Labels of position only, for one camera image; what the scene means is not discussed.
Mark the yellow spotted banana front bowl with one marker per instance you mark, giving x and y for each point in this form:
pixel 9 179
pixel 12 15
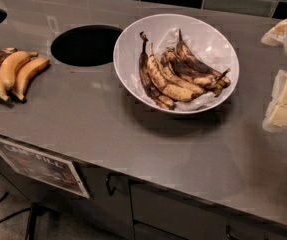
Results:
pixel 163 84

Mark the dark spotted banana bowl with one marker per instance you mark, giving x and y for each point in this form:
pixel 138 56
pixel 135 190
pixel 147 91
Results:
pixel 151 91

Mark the brown banana upper middle bowl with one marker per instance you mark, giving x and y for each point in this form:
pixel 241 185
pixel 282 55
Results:
pixel 206 81

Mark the brown banana bowl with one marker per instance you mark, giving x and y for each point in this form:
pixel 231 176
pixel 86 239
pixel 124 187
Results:
pixel 206 81
pixel 190 59

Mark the spotted banana middle bowl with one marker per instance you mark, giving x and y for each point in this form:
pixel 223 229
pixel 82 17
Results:
pixel 170 74

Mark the brown banana back bowl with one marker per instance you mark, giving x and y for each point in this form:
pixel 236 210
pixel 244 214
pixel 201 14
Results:
pixel 190 59

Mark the white bowl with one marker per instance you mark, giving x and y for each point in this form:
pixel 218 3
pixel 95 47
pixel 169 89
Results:
pixel 162 30

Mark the yellow banana right of bunch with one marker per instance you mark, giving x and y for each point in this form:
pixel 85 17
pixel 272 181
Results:
pixel 26 74

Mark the yellow banana of bunch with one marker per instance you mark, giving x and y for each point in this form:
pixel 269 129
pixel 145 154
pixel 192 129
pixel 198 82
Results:
pixel 26 74
pixel 11 65

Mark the yellow banana top of bunch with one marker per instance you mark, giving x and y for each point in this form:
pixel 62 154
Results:
pixel 11 65

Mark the grey cabinet drawer front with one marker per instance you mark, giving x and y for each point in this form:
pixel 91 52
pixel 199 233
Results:
pixel 186 218

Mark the landfill sign plate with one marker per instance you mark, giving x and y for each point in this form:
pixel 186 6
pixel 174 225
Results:
pixel 43 167

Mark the black drawer handle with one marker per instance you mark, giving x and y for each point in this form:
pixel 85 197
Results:
pixel 234 233

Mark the black cabinet door handle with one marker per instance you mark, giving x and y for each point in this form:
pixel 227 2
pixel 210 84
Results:
pixel 110 188

